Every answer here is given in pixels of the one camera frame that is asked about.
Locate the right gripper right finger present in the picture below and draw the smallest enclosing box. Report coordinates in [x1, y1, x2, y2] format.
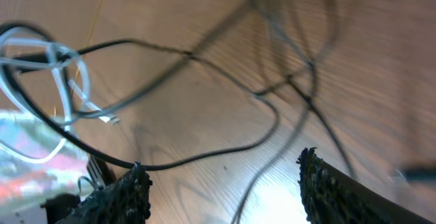
[296, 147, 432, 224]

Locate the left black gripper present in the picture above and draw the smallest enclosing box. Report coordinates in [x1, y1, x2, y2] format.
[40, 155, 116, 224]

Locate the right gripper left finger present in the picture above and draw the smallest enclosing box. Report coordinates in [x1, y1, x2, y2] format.
[59, 162, 153, 224]

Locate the black usb cable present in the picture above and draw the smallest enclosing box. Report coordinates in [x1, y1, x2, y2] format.
[231, 0, 341, 224]
[0, 21, 357, 177]

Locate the white usb cable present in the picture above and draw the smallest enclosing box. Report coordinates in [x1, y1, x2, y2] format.
[0, 26, 121, 165]

